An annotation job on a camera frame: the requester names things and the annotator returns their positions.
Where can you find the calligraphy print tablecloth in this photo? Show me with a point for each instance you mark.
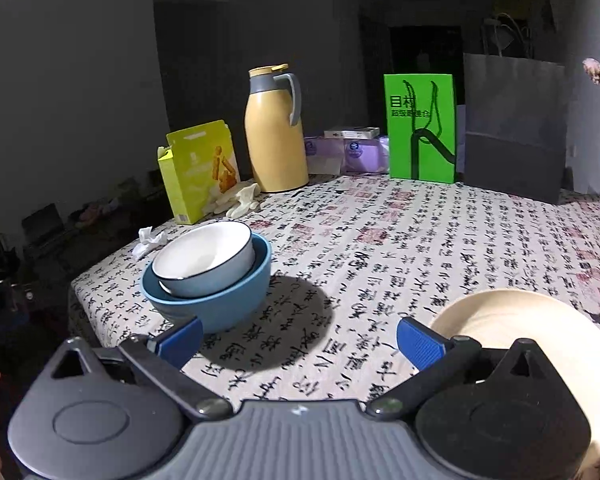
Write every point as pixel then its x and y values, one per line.
pixel 353 255

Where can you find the crumpled white tissue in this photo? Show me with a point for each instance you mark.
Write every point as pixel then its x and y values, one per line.
pixel 148 241

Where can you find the white rubber gloves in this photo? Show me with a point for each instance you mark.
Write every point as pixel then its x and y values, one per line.
pixel 236 202

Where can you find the small white box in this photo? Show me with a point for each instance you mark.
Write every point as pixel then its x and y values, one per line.
pixel 352 133

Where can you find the blue plastic bowl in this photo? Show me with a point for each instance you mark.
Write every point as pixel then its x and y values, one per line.
pixel 222 310

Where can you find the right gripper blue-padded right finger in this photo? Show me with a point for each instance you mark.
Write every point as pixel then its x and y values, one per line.
pixel 440 363

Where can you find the cream round plate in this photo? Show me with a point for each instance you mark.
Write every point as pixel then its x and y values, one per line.
pixel 570 340

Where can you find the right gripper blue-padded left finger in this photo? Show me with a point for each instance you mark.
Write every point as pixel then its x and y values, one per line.
pixel 160 360

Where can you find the yellow snack box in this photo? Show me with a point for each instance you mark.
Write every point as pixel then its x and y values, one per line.
pixel 198 166

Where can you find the pink dried flowers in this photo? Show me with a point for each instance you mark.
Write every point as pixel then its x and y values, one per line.
pixel 592 69

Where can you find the yellow thermos jug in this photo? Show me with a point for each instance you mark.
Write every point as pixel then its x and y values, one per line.
pixel 274 131

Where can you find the white bowl dark rim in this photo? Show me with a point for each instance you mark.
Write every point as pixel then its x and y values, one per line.
pixel 205 260

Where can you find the purple tissue pack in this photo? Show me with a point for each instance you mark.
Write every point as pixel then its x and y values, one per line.
pixel 342 156

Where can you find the green printed box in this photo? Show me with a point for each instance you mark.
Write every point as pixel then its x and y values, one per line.
pixel 421 124

